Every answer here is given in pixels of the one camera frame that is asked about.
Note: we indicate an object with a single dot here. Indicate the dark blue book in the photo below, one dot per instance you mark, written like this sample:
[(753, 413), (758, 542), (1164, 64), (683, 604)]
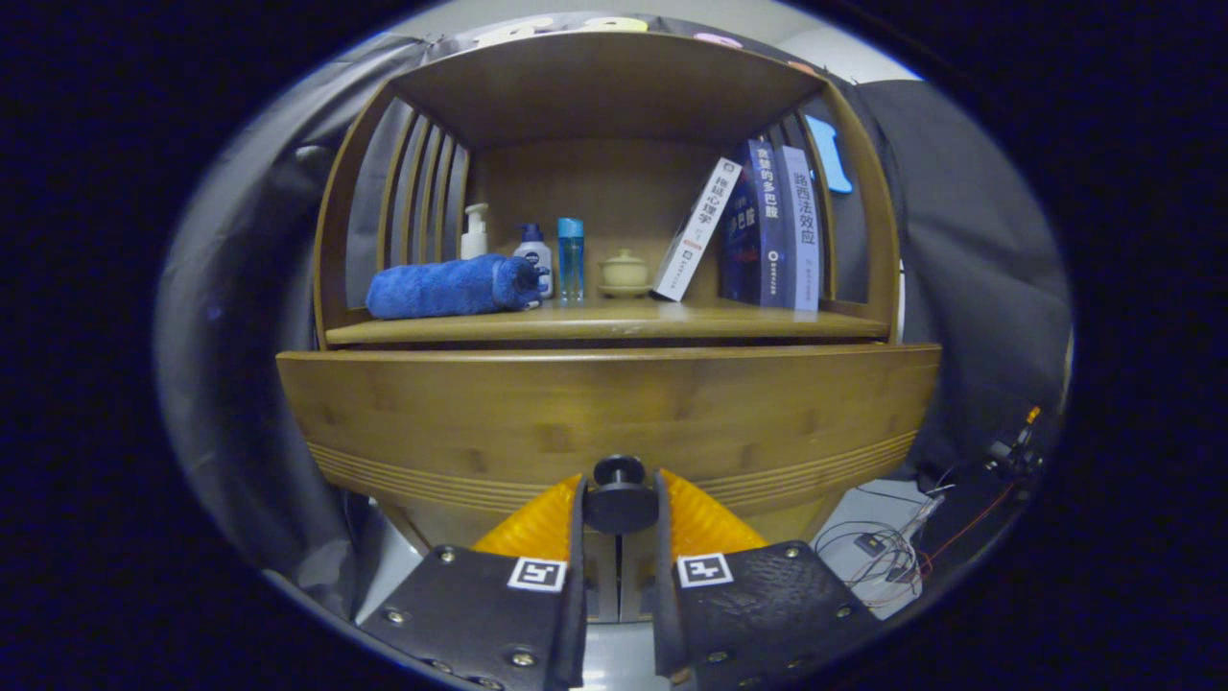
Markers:
[(763, 221)]

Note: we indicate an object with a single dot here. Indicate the white pump bottle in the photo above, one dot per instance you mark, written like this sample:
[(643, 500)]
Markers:
[(473, 240)]

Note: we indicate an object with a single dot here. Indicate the blue rolled towel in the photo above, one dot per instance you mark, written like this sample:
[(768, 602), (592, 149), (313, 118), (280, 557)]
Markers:
[(441, 288)]

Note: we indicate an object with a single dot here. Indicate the clear blue bottle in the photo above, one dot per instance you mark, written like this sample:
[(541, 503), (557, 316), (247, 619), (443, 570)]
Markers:
[(571, 259)]

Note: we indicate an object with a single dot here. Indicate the black device orange tip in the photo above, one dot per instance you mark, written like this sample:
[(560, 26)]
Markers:
[(1017, 451)]

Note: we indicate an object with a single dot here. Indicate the beige lidded teacup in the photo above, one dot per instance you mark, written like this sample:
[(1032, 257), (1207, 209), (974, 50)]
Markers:
[(625, 274)]

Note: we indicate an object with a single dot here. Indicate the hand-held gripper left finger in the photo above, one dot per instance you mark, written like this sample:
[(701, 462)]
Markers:
[(578, 614)]

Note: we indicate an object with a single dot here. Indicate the wooden cabinet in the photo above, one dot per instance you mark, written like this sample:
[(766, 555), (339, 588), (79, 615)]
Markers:
[(614, 182)]

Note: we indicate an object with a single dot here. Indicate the white bottle blue cap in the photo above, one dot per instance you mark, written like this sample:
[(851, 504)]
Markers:
[(532, 254)]

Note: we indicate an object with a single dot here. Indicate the white book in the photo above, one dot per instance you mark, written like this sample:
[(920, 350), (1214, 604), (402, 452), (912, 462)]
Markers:
[(696, 235)]

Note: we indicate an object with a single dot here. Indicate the black drawer knob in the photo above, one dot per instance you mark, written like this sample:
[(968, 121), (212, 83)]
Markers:
[(621, 504)]

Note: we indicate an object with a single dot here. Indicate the pale blue book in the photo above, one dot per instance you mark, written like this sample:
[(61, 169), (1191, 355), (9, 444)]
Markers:
[(804, 226)]

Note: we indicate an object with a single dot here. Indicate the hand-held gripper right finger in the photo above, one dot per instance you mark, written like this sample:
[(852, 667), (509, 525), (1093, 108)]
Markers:
[(662, 614)]

